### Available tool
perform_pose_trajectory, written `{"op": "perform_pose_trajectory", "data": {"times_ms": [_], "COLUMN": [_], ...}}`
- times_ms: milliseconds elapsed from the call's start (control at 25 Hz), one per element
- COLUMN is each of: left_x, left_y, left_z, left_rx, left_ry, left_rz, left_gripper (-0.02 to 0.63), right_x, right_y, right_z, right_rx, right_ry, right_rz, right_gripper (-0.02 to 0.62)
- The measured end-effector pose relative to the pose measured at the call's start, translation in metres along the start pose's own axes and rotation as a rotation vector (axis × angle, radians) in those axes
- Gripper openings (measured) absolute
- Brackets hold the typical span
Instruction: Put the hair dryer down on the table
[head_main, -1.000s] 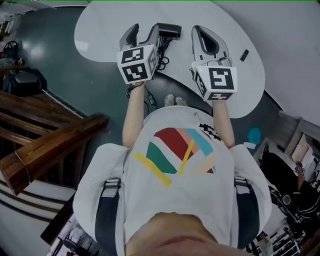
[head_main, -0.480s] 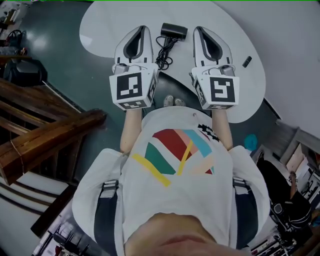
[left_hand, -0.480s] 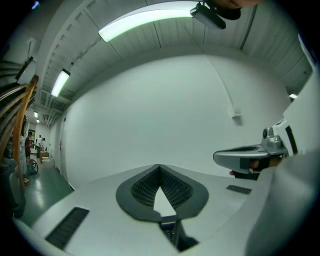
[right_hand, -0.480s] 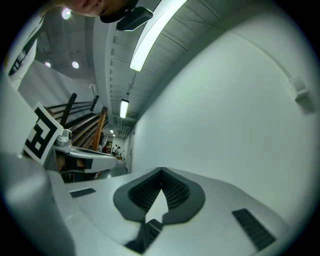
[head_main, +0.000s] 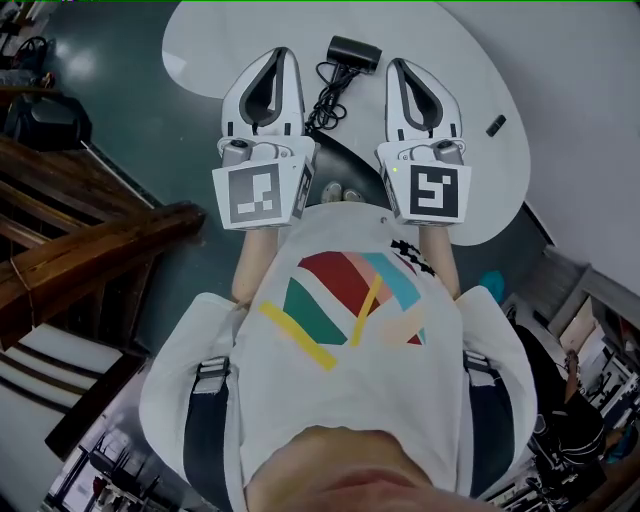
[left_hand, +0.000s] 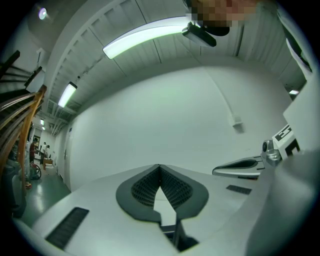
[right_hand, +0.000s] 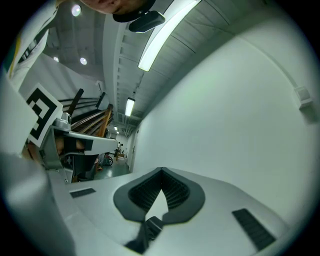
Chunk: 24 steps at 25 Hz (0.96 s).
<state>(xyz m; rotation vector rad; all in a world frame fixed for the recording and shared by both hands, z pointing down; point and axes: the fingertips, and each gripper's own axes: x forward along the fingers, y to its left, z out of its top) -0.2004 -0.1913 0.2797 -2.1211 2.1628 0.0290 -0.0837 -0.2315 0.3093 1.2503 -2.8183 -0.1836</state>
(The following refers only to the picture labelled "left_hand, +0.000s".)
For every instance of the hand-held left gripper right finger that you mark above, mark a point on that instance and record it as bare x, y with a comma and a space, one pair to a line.
212, 212

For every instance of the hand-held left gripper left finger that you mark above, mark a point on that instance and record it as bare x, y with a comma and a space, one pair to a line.
105, 212

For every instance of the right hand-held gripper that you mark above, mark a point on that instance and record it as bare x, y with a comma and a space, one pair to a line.
282, 142

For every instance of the light wooden box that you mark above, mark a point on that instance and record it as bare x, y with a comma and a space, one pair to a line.
48, 163

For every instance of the black rounded bin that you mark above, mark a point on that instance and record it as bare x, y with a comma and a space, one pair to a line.
13, 190

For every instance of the short ceiling light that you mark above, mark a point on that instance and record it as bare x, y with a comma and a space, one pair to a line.
67, 95

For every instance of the wooden stair railing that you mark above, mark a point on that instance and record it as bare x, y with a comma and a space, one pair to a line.
22, 112

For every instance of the person's face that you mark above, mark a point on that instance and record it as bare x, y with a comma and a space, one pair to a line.
222, 12

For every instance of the long ceiling light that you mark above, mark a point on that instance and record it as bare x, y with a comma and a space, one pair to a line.
145, 33

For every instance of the round ceiling lamp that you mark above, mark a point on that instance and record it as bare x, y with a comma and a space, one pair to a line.
42, 13

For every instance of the white wall socket box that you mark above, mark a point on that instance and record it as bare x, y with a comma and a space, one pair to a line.
237, 120

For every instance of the head-mounted camera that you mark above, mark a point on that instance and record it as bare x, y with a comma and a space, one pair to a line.
198, 36

